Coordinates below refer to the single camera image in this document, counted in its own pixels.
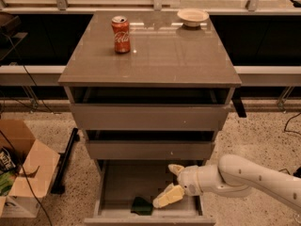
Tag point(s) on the bottom open grey drawer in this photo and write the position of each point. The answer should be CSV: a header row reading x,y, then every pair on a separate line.
x,y
124,180

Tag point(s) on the black floor bar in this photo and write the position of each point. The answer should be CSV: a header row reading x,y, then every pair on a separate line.
x,y
58,187

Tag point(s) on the green snack bag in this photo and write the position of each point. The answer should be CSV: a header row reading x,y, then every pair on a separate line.
x,y
7,180

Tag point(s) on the grey drawer cabinet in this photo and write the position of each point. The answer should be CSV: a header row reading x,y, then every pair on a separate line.
x,y
168,63

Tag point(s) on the top grey drawer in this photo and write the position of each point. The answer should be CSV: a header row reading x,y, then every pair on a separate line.
x,y
119,116

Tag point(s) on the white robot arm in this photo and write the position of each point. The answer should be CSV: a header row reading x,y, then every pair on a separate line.
x,y
233,176

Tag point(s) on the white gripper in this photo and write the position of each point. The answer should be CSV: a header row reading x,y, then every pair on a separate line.
x,y
189,180

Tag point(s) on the red Coca-Cola can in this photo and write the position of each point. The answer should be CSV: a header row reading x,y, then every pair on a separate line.
x,y
120,26

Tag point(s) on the white ceramic bowl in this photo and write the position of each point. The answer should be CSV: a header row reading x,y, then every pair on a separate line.
x,y
193,17

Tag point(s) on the middle grey drawer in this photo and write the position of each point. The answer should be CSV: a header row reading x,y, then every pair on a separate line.
x,y
150,145

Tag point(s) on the black snack bag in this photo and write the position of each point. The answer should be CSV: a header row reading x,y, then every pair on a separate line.
x,y
6,163

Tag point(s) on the open cardboard box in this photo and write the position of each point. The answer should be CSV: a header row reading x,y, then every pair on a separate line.
x,y
35,174

